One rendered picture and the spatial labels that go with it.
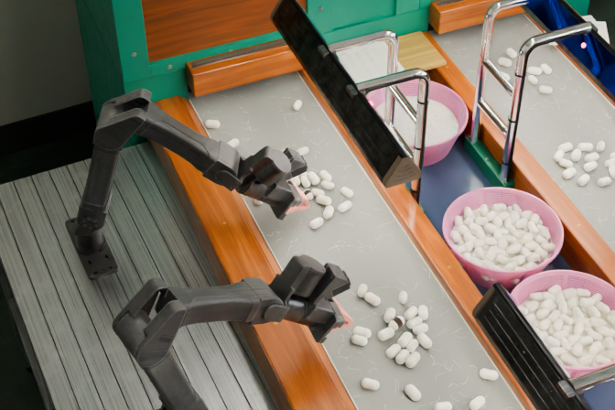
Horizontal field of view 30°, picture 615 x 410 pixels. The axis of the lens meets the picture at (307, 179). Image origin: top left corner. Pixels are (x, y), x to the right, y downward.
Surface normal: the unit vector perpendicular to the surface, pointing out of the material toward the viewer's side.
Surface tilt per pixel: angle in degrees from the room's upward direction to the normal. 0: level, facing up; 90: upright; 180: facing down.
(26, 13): 90
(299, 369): 0
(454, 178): 0
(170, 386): 91
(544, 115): 0
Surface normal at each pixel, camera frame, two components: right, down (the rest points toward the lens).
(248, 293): 0.40, -0.83
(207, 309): 0.61, 0.51
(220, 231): 0.00, -0.73
